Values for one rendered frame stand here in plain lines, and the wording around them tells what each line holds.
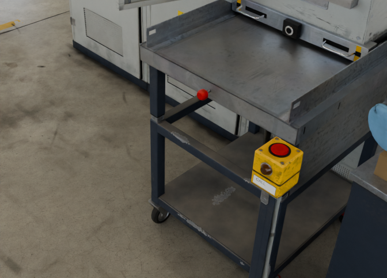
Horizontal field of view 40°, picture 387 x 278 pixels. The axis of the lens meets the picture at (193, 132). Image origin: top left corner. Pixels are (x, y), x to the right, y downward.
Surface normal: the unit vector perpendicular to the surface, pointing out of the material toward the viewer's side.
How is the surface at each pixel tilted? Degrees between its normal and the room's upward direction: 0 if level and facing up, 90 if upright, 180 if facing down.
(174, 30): 90
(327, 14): 94
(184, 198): 0
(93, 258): 0
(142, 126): 0
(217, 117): 90
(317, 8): 94
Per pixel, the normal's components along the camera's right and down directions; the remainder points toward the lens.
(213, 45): 0.04, -0.80
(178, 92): -0.70, 0.41
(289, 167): 0.72, 0.44
